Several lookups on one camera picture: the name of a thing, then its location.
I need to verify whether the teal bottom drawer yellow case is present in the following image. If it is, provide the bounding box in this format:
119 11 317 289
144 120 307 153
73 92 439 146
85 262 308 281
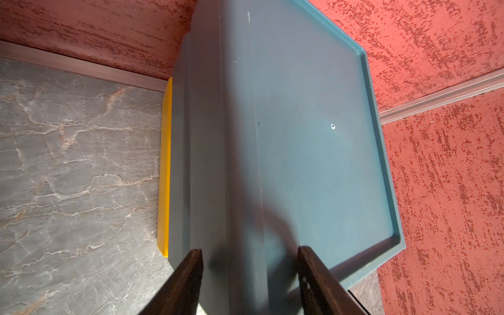
157 77 173 257

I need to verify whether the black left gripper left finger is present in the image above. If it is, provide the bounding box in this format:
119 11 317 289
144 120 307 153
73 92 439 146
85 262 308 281
140 249 203 315

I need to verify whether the teal stacked drawer cabinet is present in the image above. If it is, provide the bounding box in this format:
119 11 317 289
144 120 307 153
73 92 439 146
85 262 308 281
160 1 406 314

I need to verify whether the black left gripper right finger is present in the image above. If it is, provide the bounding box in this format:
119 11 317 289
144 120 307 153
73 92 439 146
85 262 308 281
297 246 366 314

